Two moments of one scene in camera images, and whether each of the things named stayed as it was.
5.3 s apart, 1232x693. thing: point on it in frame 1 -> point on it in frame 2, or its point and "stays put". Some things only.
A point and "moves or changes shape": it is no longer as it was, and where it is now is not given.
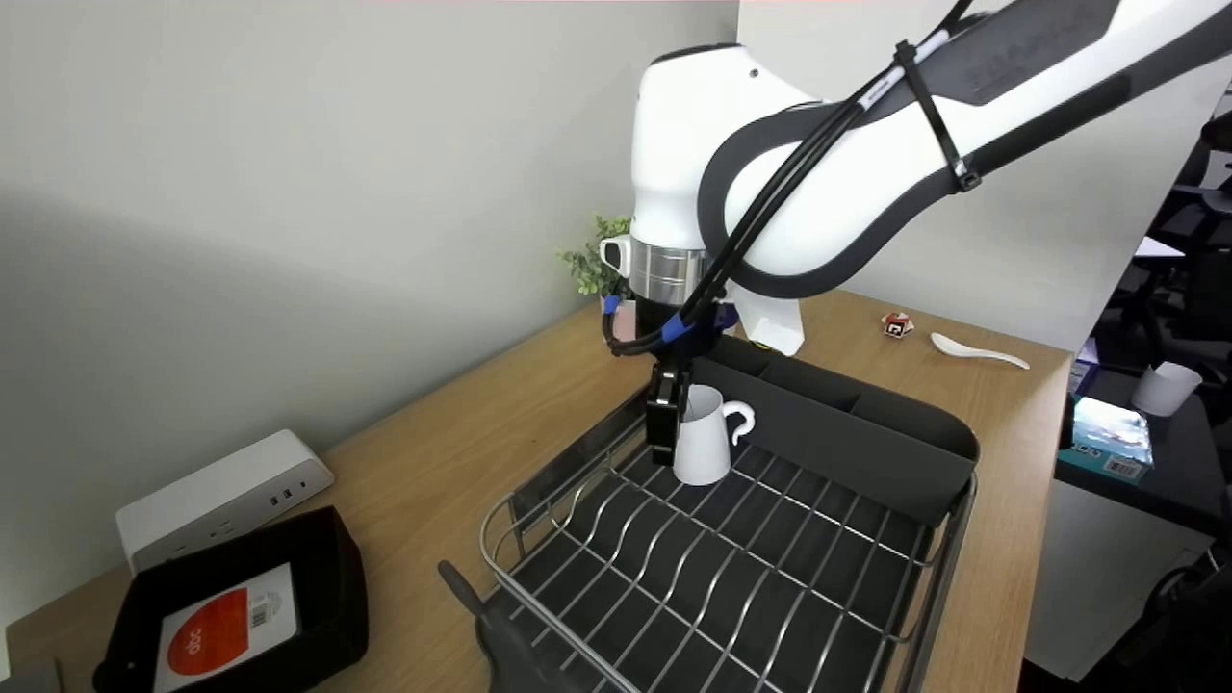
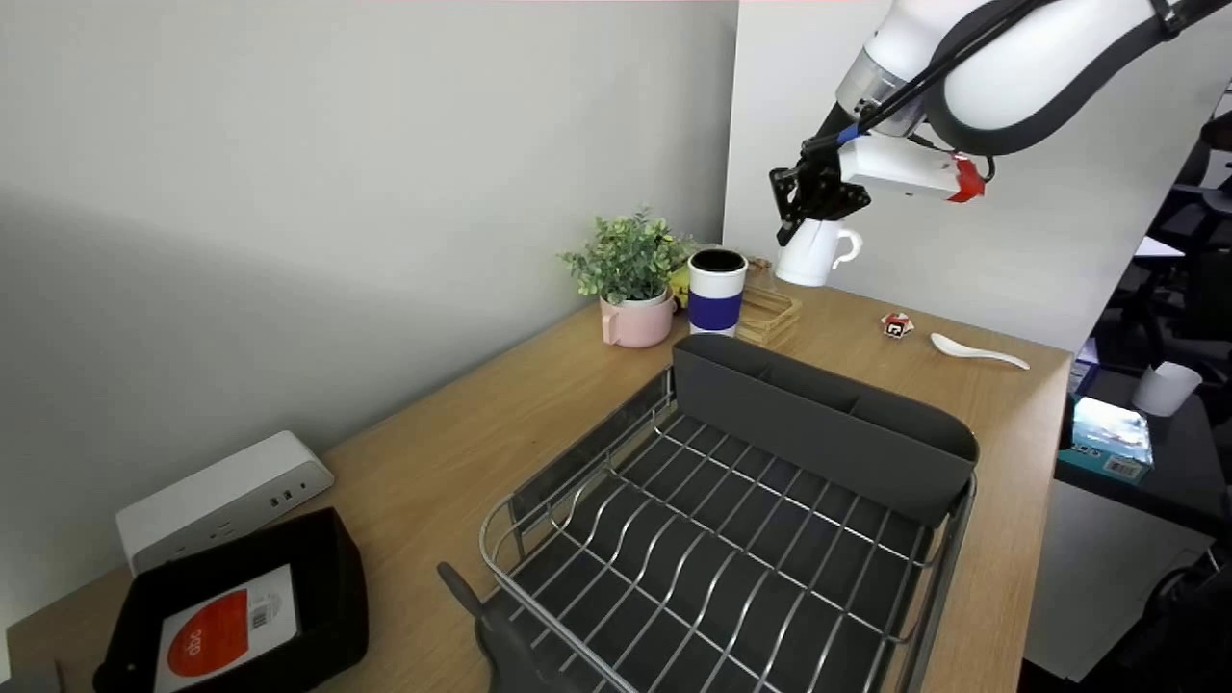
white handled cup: x=703 y=444 moves or changes shape
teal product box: x=1105 y=442 stays put
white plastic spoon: x=951 y=347 stays put
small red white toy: x=896 y=326 stays put
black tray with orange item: x=266 y=611 stays put
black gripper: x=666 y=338 -> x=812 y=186
